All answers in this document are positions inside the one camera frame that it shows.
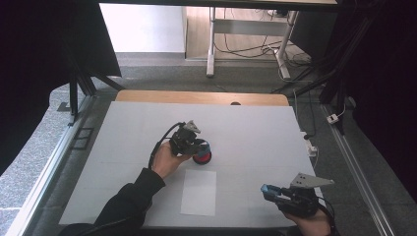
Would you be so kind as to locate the white paper sheet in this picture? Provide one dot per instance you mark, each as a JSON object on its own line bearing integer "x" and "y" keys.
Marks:
{"x": 198, "y": 193}

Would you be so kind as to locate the aluminium rail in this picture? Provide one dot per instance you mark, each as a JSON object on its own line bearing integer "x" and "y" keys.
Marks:
{"x": 49, "y": 170}
{"x": 357, "y": 177}

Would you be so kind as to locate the small blue cap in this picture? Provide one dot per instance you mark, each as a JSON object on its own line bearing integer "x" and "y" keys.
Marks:
{"x": 268, "y": 190}

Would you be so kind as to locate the white power strip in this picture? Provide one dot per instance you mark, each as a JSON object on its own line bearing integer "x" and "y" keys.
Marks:
{"x": 310, "y": 149}

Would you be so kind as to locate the white plug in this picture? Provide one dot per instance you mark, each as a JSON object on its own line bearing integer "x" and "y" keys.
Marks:
{"x": 332, "y": 118}

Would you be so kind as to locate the white table mat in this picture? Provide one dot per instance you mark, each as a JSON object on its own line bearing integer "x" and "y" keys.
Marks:
{"x": 249, "y": 131}

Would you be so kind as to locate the black metal stand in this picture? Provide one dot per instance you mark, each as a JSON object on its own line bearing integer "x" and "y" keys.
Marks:
{"x": 331, "y": 88}

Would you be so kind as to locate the black curtain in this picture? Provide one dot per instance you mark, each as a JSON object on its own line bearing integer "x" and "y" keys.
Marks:
{"x": 39, "y": 65}
{"x": 383, "y": 82}

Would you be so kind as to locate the round red ink pad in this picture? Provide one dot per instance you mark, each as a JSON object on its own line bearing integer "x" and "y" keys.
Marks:
{"x": 203, "y": 160}

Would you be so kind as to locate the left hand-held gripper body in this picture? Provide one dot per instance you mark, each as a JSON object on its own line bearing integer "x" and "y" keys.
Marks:
{"x": 183, "y": 142}

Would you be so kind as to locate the person's left hand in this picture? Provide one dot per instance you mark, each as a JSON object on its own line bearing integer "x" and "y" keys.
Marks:
{"x": 167, "y": 160}

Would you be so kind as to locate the black tripod stand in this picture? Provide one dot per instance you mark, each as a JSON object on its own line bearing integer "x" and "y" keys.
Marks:
{"x": 73, "y": 95}

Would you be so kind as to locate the white cabinet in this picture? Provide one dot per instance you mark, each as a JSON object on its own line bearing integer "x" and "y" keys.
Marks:
{"x": 141, "y": 28}

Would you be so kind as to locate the person's right hand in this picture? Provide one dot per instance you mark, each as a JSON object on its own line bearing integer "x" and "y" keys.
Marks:
{"x": 311, "y": 226}

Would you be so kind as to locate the desk with metal legs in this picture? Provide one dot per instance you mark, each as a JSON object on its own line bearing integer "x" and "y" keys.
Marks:
{"x": 249, "y": 27}

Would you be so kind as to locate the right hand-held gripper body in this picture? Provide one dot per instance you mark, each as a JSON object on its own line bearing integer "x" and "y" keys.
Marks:
{"x": 301, "y": 196}

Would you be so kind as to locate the wooden table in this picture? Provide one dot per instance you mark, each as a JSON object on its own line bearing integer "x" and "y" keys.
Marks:
{"x": 196, "y": 97}

